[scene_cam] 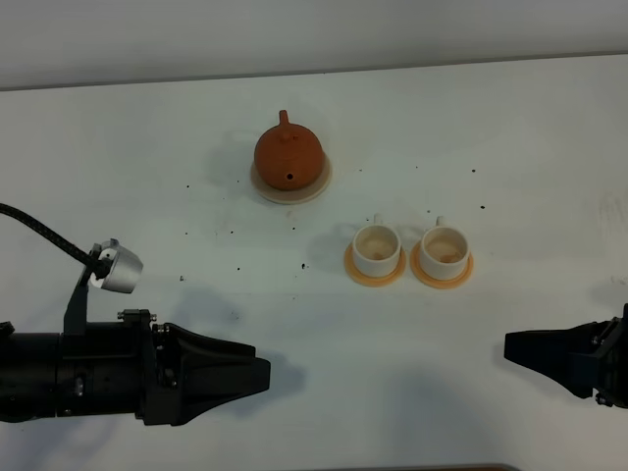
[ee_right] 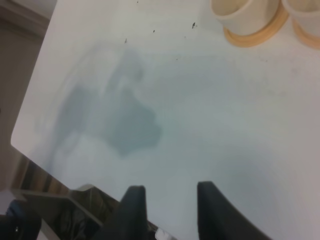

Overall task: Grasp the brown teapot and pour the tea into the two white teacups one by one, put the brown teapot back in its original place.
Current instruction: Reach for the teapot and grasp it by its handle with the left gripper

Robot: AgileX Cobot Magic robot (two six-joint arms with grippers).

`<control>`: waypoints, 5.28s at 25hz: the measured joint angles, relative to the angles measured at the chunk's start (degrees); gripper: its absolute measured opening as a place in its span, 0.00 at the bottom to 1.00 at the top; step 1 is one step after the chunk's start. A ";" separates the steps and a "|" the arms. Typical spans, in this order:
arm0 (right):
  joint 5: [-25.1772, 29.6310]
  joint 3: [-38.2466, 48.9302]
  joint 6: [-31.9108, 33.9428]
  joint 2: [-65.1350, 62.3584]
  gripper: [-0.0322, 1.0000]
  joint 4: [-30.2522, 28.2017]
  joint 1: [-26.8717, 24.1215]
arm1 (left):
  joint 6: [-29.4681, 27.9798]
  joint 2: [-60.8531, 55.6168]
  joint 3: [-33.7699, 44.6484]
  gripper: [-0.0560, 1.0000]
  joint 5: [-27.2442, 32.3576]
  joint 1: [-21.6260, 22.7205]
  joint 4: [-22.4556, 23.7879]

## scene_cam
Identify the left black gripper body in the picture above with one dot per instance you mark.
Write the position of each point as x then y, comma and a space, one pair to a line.
130, 366

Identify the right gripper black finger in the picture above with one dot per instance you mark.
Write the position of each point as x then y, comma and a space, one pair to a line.
557, 355

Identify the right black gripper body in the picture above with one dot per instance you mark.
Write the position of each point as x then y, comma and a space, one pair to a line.
610, 352

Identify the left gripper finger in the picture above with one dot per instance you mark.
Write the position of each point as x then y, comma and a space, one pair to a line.
205, 388
185, 348

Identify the brown clay teapot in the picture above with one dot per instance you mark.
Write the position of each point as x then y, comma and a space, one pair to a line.
288, 156

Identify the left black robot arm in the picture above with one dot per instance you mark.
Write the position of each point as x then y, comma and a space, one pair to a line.
29, 375

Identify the beige round teapot coaster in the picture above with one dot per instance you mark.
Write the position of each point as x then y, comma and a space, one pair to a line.
292, 197

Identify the right orange cup coaster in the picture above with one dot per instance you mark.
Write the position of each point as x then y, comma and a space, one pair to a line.
424, 278

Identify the orange cup coaster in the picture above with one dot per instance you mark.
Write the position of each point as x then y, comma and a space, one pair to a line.
373, 282
424, 278

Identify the right white teacup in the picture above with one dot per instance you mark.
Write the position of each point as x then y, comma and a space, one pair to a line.
444, 251

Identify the white teacup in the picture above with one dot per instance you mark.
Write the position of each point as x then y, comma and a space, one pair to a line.
444, 251
376, 249

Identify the left orange cup coaster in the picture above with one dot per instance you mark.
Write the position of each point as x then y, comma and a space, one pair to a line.
373, 282

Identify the left white teacup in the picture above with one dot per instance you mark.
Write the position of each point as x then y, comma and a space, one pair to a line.
376, 249

